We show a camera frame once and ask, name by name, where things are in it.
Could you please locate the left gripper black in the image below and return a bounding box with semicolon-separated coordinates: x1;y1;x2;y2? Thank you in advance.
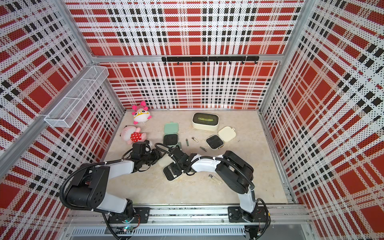
141;147;167;166

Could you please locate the large cream nail clipper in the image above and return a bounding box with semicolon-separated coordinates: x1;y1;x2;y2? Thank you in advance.
167;168;175;179

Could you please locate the cream case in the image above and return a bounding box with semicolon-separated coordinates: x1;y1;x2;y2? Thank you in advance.
206;126;237;150
158;155;183;182

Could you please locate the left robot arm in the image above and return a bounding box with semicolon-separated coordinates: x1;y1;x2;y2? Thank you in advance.
59;141;163;218

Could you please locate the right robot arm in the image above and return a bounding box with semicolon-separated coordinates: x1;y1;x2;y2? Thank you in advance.
163;147;257;214

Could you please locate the green nail clipper case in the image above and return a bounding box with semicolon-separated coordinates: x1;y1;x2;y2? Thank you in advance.
163;122;179;147

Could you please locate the large clipper near front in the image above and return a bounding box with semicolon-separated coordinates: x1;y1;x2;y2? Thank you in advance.
208;174;222;185

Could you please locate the pink doll red dress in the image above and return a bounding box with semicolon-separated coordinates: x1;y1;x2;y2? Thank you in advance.
120;126;147;145

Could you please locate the pink owl plush toy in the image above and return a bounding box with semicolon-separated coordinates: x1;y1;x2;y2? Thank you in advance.
132;101;152;125

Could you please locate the cream tissue box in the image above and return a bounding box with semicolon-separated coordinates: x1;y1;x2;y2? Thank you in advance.
192;113;220;132

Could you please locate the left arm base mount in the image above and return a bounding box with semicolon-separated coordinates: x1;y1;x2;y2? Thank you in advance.
108;207;151;224

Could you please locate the aluminium front rail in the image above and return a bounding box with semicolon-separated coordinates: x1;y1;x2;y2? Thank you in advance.
59;204;318;240

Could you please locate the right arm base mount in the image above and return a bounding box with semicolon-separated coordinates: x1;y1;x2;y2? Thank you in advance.
228;206;269;223

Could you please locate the white wire mesh basket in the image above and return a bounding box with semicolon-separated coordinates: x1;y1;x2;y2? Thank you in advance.
44;66;109;128

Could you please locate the black wall hook rail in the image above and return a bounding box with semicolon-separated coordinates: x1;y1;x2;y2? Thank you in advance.
162;56;260;64

